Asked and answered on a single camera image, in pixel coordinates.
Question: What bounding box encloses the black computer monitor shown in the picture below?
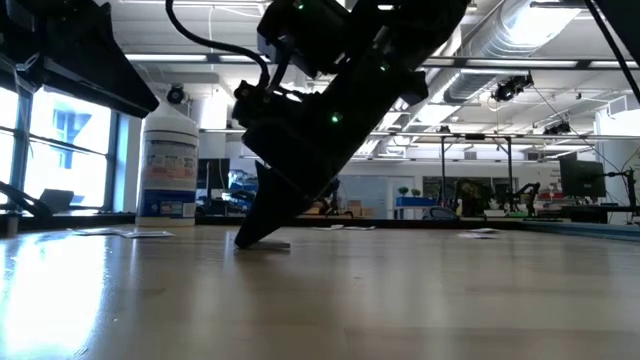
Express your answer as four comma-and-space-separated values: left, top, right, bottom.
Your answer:
558, 152, 607, 199
197, 158, 231, 190

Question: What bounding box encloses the white wipes canister blue label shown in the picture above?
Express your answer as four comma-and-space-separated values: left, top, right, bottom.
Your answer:
135, 99, 200, 229

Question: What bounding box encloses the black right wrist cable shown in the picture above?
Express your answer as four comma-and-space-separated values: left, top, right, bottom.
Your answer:
164, 0, 272, 89

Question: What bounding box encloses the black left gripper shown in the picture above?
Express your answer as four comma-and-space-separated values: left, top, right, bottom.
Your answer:
0, 0, 160, 119

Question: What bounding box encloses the black LED light bar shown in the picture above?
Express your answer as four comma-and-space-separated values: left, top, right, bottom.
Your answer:
123, 51, 640, 71

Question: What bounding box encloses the black rig frame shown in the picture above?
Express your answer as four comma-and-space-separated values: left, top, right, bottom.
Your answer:
438, 132, 515, 214

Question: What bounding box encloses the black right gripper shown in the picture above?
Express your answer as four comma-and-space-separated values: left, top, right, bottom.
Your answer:
232, 82, 351, 250

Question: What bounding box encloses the person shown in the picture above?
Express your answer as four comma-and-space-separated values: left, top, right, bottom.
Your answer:
455, 179, 494, 218

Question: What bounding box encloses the brown cardboard box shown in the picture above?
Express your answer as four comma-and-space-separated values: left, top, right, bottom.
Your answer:
346, 199, 376, 218

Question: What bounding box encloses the blue storage bin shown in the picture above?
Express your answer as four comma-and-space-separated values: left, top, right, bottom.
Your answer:
395, 196, 439, 209

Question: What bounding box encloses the silver ventilation duct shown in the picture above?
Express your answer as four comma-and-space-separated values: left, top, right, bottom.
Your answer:
442, 0, 584, 104

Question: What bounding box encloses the black ceiling camera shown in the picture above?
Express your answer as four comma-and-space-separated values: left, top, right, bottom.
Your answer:
492, 72, 535, 104

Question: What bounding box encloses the open grey laptop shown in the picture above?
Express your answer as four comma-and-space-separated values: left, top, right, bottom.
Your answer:
37, 188, 76, 214

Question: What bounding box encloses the black office chair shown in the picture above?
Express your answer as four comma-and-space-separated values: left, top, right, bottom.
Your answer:
428, 206, 459, 222

